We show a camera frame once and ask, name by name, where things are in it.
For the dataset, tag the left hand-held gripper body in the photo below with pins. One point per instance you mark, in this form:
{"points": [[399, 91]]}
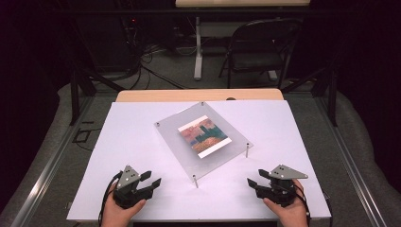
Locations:
{"points": [[126, 192]]}

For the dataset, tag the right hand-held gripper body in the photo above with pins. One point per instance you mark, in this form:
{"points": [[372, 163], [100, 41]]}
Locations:
{"points": [[280, 189]]}

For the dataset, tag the person's left hand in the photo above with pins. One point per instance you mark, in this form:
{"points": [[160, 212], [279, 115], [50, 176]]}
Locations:
{"points": [[116, 216]]}

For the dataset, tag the person's right hand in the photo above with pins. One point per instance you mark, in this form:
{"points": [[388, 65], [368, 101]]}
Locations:
{"points": [[291, 216]]}

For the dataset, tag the white table board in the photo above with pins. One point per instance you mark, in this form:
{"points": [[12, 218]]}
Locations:
{"points": [[132, 142]]}

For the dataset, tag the colourful painting print card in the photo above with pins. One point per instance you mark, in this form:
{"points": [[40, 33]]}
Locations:
{"points": [[205, 136]]}

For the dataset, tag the black metal stand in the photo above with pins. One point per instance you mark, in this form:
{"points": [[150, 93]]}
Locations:
{"points": [[75, 94], [331, 94]]}

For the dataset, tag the black folding chair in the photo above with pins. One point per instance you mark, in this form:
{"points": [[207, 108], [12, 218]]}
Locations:
{"points": [[261, 47]]}

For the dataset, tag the white-legged wooden desk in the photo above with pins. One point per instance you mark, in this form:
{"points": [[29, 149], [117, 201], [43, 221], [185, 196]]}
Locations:
{"points": [[198, 47]]}

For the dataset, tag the dark computer tower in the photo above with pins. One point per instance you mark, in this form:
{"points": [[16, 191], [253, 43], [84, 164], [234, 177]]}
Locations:
{"points": [[107, 41]]}

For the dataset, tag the clear acrylic picture frame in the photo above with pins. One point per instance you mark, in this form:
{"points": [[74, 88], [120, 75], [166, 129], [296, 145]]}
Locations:
{"points": [[173, 138]]}

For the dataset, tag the aluminium rail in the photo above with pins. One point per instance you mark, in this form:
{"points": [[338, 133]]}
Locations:
{"points": [[356, 176], [47, 173]]}

